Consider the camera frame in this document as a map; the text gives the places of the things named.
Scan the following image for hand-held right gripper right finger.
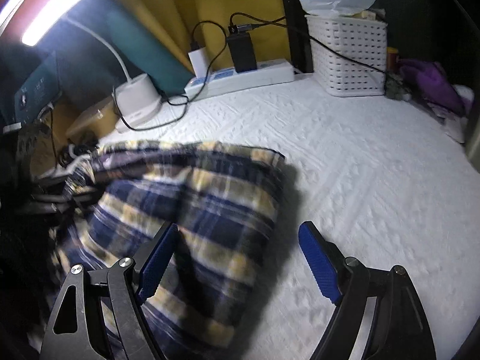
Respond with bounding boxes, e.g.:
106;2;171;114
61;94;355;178
299;221;437;360

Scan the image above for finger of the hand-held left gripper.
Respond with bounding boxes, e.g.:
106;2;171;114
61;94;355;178
31;185;100;216

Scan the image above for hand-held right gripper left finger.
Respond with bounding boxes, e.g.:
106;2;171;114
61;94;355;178
39;222;179;360

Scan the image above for blue yellow plaid pants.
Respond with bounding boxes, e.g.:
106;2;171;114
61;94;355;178
37;139;297;360

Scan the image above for cardboard box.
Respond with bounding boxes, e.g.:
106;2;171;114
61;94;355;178
28;97;83;177

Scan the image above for tablet with dark screen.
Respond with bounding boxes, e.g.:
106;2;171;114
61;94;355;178
13;54;62;121

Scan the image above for brown lidded container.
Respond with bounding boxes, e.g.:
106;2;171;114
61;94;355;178
67;97;121;143

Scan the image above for white fringed tablecloth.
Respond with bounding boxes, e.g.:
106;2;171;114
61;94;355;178
97;71;480;360

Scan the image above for white desk lamp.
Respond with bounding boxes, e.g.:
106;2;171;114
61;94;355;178
20;0;163;134

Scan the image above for teal curtain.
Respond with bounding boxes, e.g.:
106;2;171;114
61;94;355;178
49;0;194;109

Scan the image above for white perforated basket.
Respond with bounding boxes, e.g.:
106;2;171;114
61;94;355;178
304;14;388;97

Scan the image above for white charger plug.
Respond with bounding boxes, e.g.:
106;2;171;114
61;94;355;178
187;47;208;77

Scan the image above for white power strip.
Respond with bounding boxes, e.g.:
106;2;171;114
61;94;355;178
184;59;295;100

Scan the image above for purple cloth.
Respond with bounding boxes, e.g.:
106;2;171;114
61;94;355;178
398;59;466;115

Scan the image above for black charger adapter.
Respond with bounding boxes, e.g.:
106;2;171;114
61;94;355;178
227;32;259;73

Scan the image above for coiled black cable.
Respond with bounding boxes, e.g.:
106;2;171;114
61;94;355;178
60;140;100;166

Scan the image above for black lamp cable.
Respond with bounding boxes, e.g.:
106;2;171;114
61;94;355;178
112;84;190;132

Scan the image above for black charger cable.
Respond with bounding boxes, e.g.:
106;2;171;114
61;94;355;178
161;20;227;106
229;12;387;74

